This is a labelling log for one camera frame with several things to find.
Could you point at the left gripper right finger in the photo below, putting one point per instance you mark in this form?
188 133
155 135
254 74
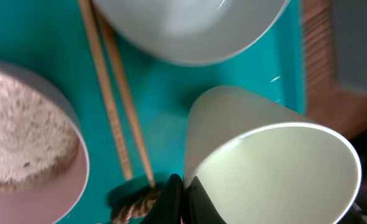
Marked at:
197 207

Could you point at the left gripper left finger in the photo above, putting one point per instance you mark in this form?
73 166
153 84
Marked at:
166 209

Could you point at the brown food scrap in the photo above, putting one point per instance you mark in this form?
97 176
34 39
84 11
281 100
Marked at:
137 205

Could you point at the white paper cup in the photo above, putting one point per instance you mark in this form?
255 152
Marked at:
260 162

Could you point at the pink bowl with rice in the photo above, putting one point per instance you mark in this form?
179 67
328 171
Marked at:
44 164

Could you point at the grey dishwasher rack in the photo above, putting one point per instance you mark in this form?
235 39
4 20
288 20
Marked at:
350 42

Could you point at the right wooden chopstick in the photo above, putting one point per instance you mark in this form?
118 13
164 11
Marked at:
112 49

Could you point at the wooden chopstick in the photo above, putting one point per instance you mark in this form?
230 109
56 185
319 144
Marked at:
94 40
112 49

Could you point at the teal serving tray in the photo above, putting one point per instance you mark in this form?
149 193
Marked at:
48 38

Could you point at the left wooden chopstick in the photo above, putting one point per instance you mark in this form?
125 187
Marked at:
94 40

